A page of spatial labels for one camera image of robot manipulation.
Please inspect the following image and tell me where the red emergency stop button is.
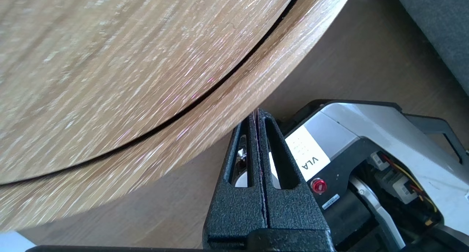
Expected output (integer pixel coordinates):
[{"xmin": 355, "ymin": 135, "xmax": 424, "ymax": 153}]
[{"xmin": 311, "ymin": 178, "xmax": 327, "ymax": 194}]

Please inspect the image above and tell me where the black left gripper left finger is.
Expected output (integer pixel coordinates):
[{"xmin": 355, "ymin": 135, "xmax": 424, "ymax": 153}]
[{"xmin": 203, "ymin": 109, "xmax": 268, "ymax": 251}]

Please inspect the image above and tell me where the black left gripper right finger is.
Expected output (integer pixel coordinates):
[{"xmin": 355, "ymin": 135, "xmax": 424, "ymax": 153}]
[{"xmin": 256, "ymin": 108, "xmax": 330, "ymax": 230}]

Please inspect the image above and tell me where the grey black robot base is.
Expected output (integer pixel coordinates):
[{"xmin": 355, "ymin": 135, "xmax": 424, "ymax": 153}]
[{"xmin": 234, "ymin": 99, "xmax": 469, "ymax": 252}]

